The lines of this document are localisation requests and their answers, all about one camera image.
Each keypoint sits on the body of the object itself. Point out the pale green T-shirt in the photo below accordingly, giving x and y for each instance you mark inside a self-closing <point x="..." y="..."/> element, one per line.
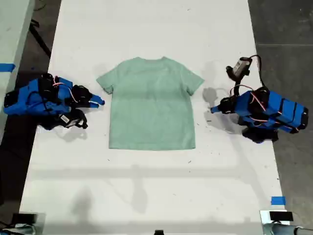
<point x="151" y="110"/>

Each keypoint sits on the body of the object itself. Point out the black camera box, grey face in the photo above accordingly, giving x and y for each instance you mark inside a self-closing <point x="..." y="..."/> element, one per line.
<point x="238" y="67"/>

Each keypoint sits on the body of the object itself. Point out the blue tape strip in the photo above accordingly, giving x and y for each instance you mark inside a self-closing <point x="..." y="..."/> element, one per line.
<point x="278" y="200"/>
<point x="7" y="67"/>

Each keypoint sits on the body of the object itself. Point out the small black block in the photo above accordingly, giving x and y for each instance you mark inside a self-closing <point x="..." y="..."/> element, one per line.
<point x="159" y="232"/>

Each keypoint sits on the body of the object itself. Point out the black stand leg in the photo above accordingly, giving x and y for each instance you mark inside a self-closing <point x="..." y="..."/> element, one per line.
<point x="40" y="40"/>

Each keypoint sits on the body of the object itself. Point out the black camera box, barcode label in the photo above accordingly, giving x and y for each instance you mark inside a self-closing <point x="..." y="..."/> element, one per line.
<point x="73" y="122"/>

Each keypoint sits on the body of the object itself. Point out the pale grey side table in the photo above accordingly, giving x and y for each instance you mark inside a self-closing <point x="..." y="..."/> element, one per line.
<point x="12" y="29"/>

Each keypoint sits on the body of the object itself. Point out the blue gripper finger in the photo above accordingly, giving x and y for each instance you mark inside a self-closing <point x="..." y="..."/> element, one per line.
<point x="217" y="111"/>
<point x="97" y="100"/>
<point x="94" y="105"/>
<point x="217" y="107"/>

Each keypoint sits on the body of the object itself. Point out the small black box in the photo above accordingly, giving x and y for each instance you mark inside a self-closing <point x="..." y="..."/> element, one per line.
<point x="24" y="218"/>
<point x="281" y="216"/>

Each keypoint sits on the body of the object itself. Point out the grey metal fixture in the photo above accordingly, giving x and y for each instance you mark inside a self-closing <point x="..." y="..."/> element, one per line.
<point x="22" y="230"/>
<point x="281" y="230"/>

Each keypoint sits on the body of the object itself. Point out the black camera stalk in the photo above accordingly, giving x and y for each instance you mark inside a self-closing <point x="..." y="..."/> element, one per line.
<point x="237" y="85"/>

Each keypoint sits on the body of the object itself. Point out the white mounting plate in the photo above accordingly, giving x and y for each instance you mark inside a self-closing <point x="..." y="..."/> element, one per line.
<point x="264" y="216"/>

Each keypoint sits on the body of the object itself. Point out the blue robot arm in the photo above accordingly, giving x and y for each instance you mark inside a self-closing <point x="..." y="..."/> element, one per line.
<point x="22" y="100"/>
<point x="286" y="110"/>

